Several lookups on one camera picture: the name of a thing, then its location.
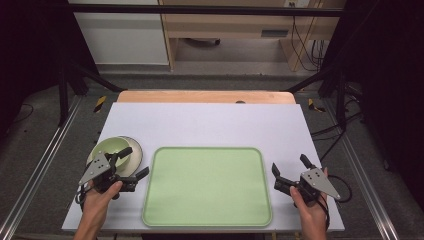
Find white cabinet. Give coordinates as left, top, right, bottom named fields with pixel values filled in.
left=67, top=0, right=170, bottom=66

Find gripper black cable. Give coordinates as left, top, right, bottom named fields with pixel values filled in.
left=318, top=174, right=353, bottom=232
left=74, top=183, right=95, bottom=212

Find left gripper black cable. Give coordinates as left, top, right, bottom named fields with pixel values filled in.
left=74, top=183, right=95, bottom=212

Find wooden table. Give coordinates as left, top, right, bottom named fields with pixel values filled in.
left=116, top=89, right=297, bottom=105

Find black diagonal frame strut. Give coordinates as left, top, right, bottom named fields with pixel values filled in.
left=285, top=65, right=338, bottom=94
left=70, top=60, right=125, bottom=94

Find black floor cables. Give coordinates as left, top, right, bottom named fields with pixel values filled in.
left=310, top=83, right=364, bottom=162

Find person's left hand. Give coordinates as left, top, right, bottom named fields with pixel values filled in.
left=81, top=180, right=124, bottom=222

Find green tray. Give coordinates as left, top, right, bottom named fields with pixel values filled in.
left=141, top=146, right=273, bottom=229

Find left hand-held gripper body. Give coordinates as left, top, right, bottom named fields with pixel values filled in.
left=78, top=151, right=138, bottom=201

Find aluminium floor rail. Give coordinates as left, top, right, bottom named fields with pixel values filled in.
left=323, top=99, right=400, bottom=240
left=0, top=95, right=83, bottom=240

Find black wall cables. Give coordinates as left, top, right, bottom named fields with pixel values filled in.
left=290, top=15, right=327, bottom=73

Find black frame post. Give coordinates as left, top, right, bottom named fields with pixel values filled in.
left=335, top=74, right=347, bottom=130
left=57, top=62, right=70, bottom=127

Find yellow black tape marker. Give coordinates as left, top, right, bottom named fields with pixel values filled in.
left=93, top=95, right=108, bottom=114
left=307, top=97, right=327, bottom=114

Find wooden desk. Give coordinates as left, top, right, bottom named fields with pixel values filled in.
left=158, top=0, right=347, bottom=72

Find black horizontal frame bar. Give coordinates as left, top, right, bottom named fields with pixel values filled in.
left=67, top=3, right=345, bottom=18

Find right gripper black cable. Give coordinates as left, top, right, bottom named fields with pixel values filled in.
left=318, top=174, right=353, bottom=232

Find green bowl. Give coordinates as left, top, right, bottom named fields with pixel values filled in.
left=90, top=136, right=133, bottom=172

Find white table board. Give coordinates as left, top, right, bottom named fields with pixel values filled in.
left=61, top=101, right=346, bottom=234

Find black curtain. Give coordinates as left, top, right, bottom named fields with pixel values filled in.
left=0, top=0, right=100, bottom=138
left=318, top=0, right=424, bottom=204

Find person's right hand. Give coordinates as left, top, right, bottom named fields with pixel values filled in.
left=289, top=166, right=330, bottom=232

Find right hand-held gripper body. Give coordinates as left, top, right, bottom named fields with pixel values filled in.
left=273, top=167, right=342, bottom=206

